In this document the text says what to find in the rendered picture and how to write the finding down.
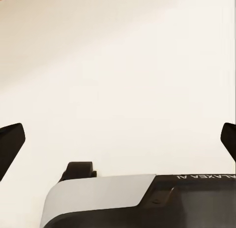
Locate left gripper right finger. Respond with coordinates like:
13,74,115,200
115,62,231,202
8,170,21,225
220,122,236,162

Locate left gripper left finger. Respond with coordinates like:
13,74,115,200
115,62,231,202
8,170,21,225
0,122,26,181

